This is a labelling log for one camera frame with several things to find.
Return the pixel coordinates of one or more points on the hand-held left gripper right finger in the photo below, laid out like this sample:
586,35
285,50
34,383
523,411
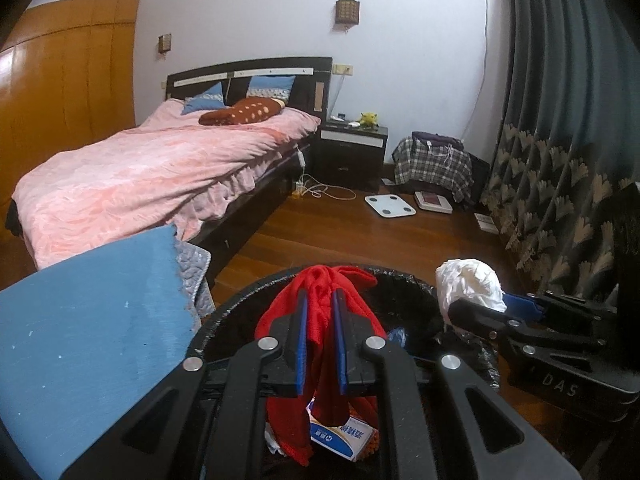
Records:
341,345

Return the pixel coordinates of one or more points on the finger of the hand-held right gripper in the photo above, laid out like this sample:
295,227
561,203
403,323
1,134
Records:
480,317
520,306

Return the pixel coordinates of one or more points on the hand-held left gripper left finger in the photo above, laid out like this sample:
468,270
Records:
300,345

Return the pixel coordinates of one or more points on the white tissue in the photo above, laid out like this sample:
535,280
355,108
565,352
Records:
470,280

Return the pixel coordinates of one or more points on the red cloth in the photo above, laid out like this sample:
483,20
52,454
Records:
320,285

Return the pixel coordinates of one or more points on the black trash bin with bag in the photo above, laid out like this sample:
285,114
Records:
240,315

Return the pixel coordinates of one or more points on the white box with blue print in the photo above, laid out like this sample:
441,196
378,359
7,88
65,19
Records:
340,435

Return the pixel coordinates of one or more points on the small white floor box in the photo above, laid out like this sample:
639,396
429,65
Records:
487,222

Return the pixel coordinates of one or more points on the white scale with dark panel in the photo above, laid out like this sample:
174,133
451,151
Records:
432,201

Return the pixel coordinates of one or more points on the grey quilted cloth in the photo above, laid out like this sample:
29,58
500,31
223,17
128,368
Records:
195,275

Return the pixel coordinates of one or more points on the black bag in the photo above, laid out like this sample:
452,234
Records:
481,180

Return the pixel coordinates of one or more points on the dark wooden bed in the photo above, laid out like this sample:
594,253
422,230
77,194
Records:
250,210

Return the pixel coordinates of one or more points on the white bathroom scale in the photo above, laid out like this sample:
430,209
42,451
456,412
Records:
390,205

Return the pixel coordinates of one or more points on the dark purple bag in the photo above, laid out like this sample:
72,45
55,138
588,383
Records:
435,140

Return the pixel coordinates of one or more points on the black white nightstand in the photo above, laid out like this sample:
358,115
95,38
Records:
350,160

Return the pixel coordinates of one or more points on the white power adapter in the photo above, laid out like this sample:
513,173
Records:
301,156

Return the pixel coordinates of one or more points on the dark patterned curtain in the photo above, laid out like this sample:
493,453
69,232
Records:
560,110

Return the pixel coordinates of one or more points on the blue table mat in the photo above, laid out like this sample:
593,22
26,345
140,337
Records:
90,320

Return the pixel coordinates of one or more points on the yellow plush toy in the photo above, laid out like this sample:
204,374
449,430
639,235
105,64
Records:
369,119

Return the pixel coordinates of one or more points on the pink blanket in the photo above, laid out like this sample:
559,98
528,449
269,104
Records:
140,175

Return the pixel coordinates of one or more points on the brown dotted pillow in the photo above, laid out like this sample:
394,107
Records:
240,112

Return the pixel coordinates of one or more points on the blue patterned pillow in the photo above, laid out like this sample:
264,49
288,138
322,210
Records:
270,87

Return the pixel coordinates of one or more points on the black cloth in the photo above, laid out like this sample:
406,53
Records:
13,217

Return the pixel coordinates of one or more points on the wooden wardrobe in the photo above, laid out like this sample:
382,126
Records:
65,90

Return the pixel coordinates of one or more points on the beige wall socket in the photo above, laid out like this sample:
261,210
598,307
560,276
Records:
343,69

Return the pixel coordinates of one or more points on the brown wall lamp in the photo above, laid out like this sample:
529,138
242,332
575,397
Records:
347,12
165,43

